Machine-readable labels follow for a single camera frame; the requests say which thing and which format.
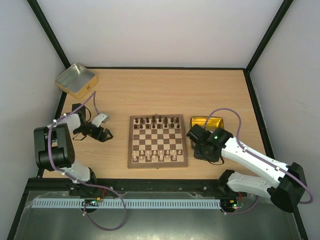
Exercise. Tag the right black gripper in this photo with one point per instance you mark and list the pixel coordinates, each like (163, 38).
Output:
(195, 133)

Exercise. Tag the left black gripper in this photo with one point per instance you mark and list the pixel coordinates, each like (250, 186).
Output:
(102, 139)

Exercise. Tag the gold tin with white pieces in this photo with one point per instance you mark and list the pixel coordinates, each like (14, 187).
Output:
(212, 124)

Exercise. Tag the wooden chess board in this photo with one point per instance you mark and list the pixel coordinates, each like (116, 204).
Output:
(157, 141)

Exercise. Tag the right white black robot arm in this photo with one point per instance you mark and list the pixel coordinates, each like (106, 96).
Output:
(283, 184)

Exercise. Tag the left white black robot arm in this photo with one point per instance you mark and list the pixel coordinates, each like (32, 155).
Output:
(53, 145)

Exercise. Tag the empty gold square tin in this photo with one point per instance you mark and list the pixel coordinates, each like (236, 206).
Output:
(76, 81)

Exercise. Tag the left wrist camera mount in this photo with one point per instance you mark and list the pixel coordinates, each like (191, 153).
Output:
(100, 119)

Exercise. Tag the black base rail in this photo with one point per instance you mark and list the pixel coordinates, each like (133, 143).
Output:
(206, 188)

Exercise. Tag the slotted grey cable duct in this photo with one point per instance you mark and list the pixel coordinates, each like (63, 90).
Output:
(63, 203)

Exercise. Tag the black frame post left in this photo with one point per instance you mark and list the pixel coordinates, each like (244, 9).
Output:
(39, 14)

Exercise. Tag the black frame post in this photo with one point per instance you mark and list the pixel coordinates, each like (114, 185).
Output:
(39, 14)
(277, 19)

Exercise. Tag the black frame post right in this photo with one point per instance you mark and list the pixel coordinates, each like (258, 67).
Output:
(277, 19)

